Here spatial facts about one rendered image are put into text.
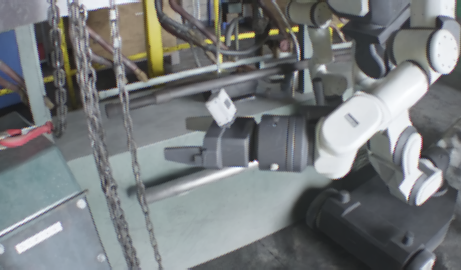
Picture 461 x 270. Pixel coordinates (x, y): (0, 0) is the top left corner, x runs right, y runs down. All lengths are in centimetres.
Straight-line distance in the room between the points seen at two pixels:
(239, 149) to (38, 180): 35
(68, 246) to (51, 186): 12
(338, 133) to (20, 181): 52
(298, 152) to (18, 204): 46
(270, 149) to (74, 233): 38
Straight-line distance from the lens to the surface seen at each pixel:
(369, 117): 55
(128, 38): 398
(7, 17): 104
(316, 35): 112
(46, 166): 66
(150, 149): 115
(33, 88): 107
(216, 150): 54
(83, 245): 70
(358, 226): 143
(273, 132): 54
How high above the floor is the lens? 112
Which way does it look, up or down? 27 degrees down
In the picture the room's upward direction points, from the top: 3 degrees counter-clockwise
